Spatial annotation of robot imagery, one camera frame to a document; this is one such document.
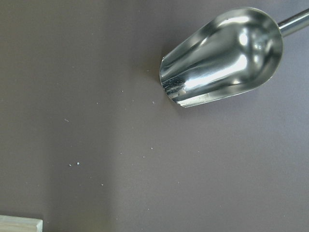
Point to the wooden cutting board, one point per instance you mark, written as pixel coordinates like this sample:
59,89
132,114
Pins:
20,224

